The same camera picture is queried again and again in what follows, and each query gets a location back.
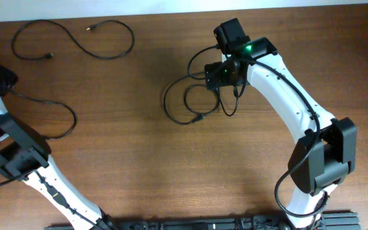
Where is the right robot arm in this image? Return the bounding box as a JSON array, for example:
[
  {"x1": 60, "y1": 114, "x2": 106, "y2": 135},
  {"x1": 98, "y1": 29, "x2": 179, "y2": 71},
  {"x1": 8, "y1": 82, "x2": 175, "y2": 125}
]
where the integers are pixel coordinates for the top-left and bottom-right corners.
[{"x1": 204, "y1": 19, "x2": 360, "y2": 229}]

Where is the black USB cable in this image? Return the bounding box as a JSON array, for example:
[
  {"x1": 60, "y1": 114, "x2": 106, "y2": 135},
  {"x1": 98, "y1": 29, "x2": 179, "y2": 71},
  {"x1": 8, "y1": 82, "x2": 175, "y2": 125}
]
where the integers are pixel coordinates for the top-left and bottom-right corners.
[
  {"x1": 8, "y1": 89, "x2": 77, "y2": 141},
  {"x1": 10, "y1": 19, "x2": 136, "y2": 61},
  {"x1": 162, "y1": 72, "x2": 240, "y2": 125}
]

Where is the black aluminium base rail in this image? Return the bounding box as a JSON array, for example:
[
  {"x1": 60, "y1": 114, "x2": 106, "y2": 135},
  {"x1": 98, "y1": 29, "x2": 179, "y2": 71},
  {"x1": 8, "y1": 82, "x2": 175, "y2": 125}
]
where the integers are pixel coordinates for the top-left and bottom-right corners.
[{"x1": 44, "y1": 210, "x2": 360, "y2": 230}]

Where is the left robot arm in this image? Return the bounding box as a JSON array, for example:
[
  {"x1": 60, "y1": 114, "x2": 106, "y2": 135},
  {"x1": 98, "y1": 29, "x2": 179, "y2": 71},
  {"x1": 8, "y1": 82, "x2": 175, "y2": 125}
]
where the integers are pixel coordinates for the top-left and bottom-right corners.
[{"x1": 0, "y1": 65, "x2": 116, "y2": 229}]

